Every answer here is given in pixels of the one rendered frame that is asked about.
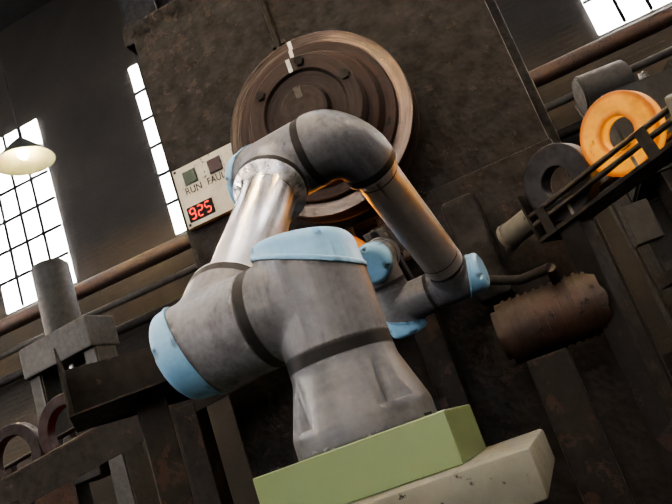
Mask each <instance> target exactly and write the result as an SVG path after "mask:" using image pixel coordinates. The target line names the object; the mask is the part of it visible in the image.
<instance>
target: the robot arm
mask: <svg viewBox="0 0 672 504"><path fill-rule="evenodd" d="M396 159H397V154H396V151H395V150H394V148H393V147H392V145H391V144H390V143H389V141H388V140H387V139H386V138H385V136H384V135H383V134H382V133H380V132H379V131H378V130H377V129H376V128H374V127H373V126H372V125H370V124H369V123H367V122H365V121H364V120H362V119H360V118H358V117H356V116H353V115H351V114H348V113H345V112H341V111H338V110H331V109H320V110H313V111H310V112H307V113H305V114H303V115H301V116H299V117H298V118H297V119H295V120H293V121H291V122H289V123H288V124H286V125H284V126H282V127H281V128H279V129H277V130H275V131H274V132H272V133H270V134H268V135H267V136H265V137H263V138H261V139H260V140H258V141H256V142H254V143H253V144H249V145H247V146H245V147H243V148H241V149H240V150H239V151H238V152H237V153H236V154H234V155H233V156H232V157H231V158H230V159H229V161H228V163H227V165H226V169H225V180H227V182H228V183H227V184H226V187H227V190H228V193H229V195H230V197H231V199H232V201H233V203H234V204H235V205H234V208H233V210H232V212H231V215H230V217H229V220H228V222H227V224H226V227H225V229H224V232H223V234H222V236H221V239H220V241H219V244H218V246H217V248H216V251H215V253H214V256H213V258H212V260H211V263H209V264H206V265H204V266H203V267H201V268H200V269H198V270H197V271H196V272H195V274H194V275H193V276H192V278H191V279H190V281H189V283H188V285H187V288H186V290H185V292H184V294H183V297H182V299H181V300H180V301H179V302H178V303H176V304H175V305H173V306H171V307H166V308H163V309H162V311H161V312H160V313H158V314H157V315H155V317H154V318H153V319H152V321H151V324H150V328H149V342H150V347H151V351H152V353H153V355H154V358H155V362H156V364H157V366H158V368H159V369H160V371H161V373H162V374H163V376H164V377H165V378H166V380H167V381H168V382H169V383H170V384H171V385H172V386H173V387H174V388H175V389H176V390H177V391H178V392H180V393H181V394H183V395H184V396H186V397H189V398H192V399H205V398H208V397H211V396H214V395H217V394H218V395H222V394H224V393H226V391H227V390H229V389H231V388H233V387H236V386H238V385H240V384H243V383H245V382H248V381H250V380H252V379H255V378H257V377H259V376H262V375H264V374H266V373H269V372H271V371H273V370H276V369H278V368H280V367H283V366H287V370H288V373H289V376H290V379H291V382H292V387H293V443H294V448H295V451H296V454H297V457H298V460H299V462H300V461H303V460H306V459H308V458H311V457H314V456H317V455H320V454H322V453H325V452H328V451H331V450H333V449H336V448H339V447H342V446H344V445H347V444H350V443H353V442H356V441H358V440H361V439H364V438H367V437H369V436H372V435H375V434H378V433H380V432H383V431H386V430H389V429H392V428H394V427H397V426H400V425H403V424H405V423H408V422H411V421H414V420H416V419H419V418H422V417H424V413H427V412H430V411H432V414H433V413H436V412H437V409H436V407H435V404H434V401H433V399H432V396H431V395H430V393H429V392H428V390H427V389H426V388H425V386H424V385H423V384H422V383H421V381H420V380H419V379H418V377H417V376H416V375H415V373H414V372H413V371H412V370H411V368H410V367H409V366H408V364H407V363H406V362H405V360H404V359H403V358H402V356H401V355H400V354H399V353H398V351H397V349H396V347H395V344H394V342H393V339H392V337H393V338H395V339H402V338H406V337H408V336H411V335H413V334H414V333H417V332H419V331H420V330H422V329H423V328H424V327H425V326H426V325H427V321H426V316H428V315H431V314H433V313H435V312H438V311H440V310H442V309H444V308H446V307H449V306H451V305H453V304H456V303H458V302H460V301H463V300H465V299H468V298H473V296H476V295H478V294H480V293H482V292H483V291H485V290H487V289H488V288H489V286H490V278H489V275H488V272H487V269H486V267H485V265H484V263H483V261H482V260H481V258H480V257H479V256H478V255H477V254H476V253H471V254H468V255H467V254H465V255H464V256H463V255H462V254H461V252H460V251H459V249H458V248H457V247H456V245H455V244H454V243H453V241H452V240H451V238H450V237H449V236H448V234H447V233H446V231H445V230H444V229H443V227H442V226H441V224H440V223H439V222H438V220H437V219H436V218H435V216H434V215H433V213H432V212H431V211H430V209H429V208H428V206H427V205H426V204H425V202H424V201H423V199H422V198H421V197H420V195H419V194H418V193H417V191H416V190H415V188H414V187H413V186H412V184H411V183H410V181H409V180H408V179H407V177H406V176H405V174H404V173H403V172H402V170H401V169H400V167H399V166H398V165H397V163H396ZM337 179H342V180H344V182H345V183H346V184H347V185H348V186H349V187H350V188H351V189H354V190H360V192H361V193H362V194H363V195H364V197H365V198H366V199H367V201H368V202H369V203H370V204H371V206H372V207H373V208H374V209H375V211H376V212H377V213H378V214H379V216H380V217H381V218H382V219H383V221H384V222H385V223H386V224H387V225H386V224H384V225H382V226H381V227H378V228H376V229H374V230H372V231H371V230H370V231H369V233H367V234H365V235H363V237H364V239H365V242H366V243H365V244H363V245H362V246H361V247H360V248H358V246H357V243H356V241H355V239H354V237H353V236H352V235H351V234H350V233H349V232H348V231H346V230H344V229H342V228H338V227H330V226H319V227H308V228H302V229H296V230H292V231H288V229H289V225H290V222H291V221H292V220H293V219H295V218H296V217H297V216H298V215H299V214H300V213H301V212H302V210H303V209H304V207H305V204H306V201H307V197H308V195H309V194H311V193H313V192H315V191H317V190H318V189H320V188H322V187H324V186H326V185H328V184H330V183H332V182H334V181H335V180H337ZM409 253H410V255H411V256H412V257H413V258H414V260H415V261H416V262H417V263H418V265H419V266H420V267H421V269H422V270H423V271H424V272H425V274H423V275H421V276H419V277H417V278H414V276H413V274H412V273H411V271H410V269H409V268H408V266H407V264H406V263H405V261H404V260H403V259H404V258H406V257H408V256H409ZM391 335H392V336H391Z"/></svg>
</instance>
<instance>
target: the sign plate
mask: <svg viewBox="0 0 672 504"><path fill-rule="evenodd" d="M217 156H218V157H219V160H220V163H221V166H222V168H221V169H219V170H217V171H214V172H212V173H210V170H209V167H208V163H207V161H209V160H211V159H213V158H215V157H217ZM232 156H233V154H232V148H231V143H229V144H227V145H225V146H223V147H221V148H219V149H217V150H215V151H213V152H211V153H209V154H207V155H205V156H203V157H201V158H199V159H197V160H195V161H193V162H191V163H189V164H187V165H185V166H183V167H181V168H179V169H177V170H175V171H173V172H172V174H173V178H174V181H175V185H176V188H177V191H178V195H179V198H180V201H181V205H182V208H183V211H184V215H185V218H186V222H187V225H188V228H189V230H191V231H193V230H195V229H198V228H200V227H202V226H204V225H206V224H208V223H210V222H212V221H215V220H217V219H219V218H221V217H223V216H225V215H227V214H230V213H231V212H232V210H233V208H234V205H235V204H234V203H233V201H232V199H231V197H230V195H229V193H228V190H227V187H226V184H227V183H228V182H227V180H225V169H226V165H227V163H228V161H229V159H230V158H231V157H232ZM191 169H194V171H195V174H196V178H197V180H196V181H194V182H192V183H190V184H188V185H186V184H185V181H184V177H183V173H185V172H187V171H189V170H191ZM207 200H208V202H206V203H205V201H207ZM204 203H205V205H206V206H209V205H210V206H211V207H212V210H211V208H210V206H209V207H207V208H206V207H205V206H204ZM199 204H201V205H202V206H203V208H202V207H201V205H200V206H198V207H197V205H199ZM191 208H195V211H196V212H195V213H196V214H197V217H196V215H195V214H193V215H191V214H192V213H194V209H191ZM190 209H191V210H190ZM200 209H202V210H201V211H199V210H200ZM189 210H190V212H191V214H190V213H189ZM210 210H211V212H209V213H208V211H210ZM198 212H199V214H200V215H202V214H204V215H202V216H199V215H198ZM195 217H196V219H194V220H193V218H195Z"/></svg>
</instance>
